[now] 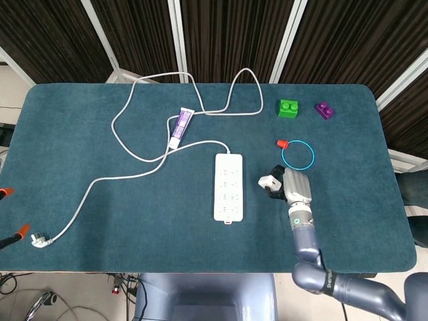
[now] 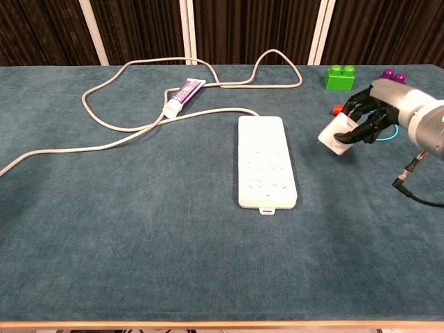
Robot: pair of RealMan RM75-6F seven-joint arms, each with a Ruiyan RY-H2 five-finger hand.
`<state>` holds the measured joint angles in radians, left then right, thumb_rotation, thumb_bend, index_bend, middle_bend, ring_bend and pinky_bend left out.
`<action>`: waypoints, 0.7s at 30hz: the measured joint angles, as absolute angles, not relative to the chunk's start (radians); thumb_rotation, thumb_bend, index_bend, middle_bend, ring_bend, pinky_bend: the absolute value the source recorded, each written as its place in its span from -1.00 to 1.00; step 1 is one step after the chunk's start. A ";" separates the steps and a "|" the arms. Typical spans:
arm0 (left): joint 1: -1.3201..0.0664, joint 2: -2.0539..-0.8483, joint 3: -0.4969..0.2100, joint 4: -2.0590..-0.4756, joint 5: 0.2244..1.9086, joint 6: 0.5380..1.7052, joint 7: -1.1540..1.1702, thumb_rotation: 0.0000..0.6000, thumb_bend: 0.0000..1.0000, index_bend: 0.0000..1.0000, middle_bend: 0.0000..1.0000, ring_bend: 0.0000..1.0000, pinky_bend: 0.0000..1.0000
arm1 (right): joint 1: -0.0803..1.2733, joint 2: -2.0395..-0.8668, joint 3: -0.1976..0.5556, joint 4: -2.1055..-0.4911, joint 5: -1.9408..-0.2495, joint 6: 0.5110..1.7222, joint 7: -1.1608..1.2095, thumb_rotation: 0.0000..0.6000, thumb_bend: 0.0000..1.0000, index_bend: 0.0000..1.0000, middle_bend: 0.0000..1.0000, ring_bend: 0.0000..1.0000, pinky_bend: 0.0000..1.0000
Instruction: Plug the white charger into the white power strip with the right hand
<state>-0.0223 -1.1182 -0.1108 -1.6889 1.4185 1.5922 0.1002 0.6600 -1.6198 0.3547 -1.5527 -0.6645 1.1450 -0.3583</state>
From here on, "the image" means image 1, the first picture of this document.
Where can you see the orange-tipped black clamp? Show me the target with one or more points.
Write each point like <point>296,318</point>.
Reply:
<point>6,192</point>
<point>21,231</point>

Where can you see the white screen frame post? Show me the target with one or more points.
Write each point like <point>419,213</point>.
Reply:
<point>179,40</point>
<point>401,83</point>
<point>287,36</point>
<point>100,33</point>
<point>16,65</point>

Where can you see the small red plastic cap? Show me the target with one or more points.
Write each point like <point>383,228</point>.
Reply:
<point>282,144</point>

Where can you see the dark seat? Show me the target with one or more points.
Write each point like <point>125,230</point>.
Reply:
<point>416,187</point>

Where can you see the black box device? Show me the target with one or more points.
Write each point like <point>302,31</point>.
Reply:
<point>5,133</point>

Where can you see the white power strip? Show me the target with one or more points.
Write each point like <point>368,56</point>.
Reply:
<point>228,187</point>

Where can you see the dark slatted screen panel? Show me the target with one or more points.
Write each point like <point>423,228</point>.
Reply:
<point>234,30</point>
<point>140,33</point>
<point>50,36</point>
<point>411,123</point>
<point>351,40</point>

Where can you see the white power plug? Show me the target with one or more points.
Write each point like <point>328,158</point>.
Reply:
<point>38,240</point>

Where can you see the white screen foot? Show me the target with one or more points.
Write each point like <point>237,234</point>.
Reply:
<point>408,160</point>

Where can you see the white plug adapter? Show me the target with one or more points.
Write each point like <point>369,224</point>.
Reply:
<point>269,182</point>

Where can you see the blue-grey robot torso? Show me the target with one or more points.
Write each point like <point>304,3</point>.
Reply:
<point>200,294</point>

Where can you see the teal fabric table mat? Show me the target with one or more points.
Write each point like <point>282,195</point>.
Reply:
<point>133,217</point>

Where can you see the green toy building block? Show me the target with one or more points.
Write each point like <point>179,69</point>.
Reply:
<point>287,110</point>

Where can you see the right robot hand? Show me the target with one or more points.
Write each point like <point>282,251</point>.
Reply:
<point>297,187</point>

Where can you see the purple and white toothpaste tube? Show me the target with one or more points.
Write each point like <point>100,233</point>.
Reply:
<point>180,127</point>

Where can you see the purple toy building block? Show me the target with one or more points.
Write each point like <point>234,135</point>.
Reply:
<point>325,111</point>

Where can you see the chrome metal fitting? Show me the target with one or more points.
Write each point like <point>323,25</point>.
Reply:
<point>41,301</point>

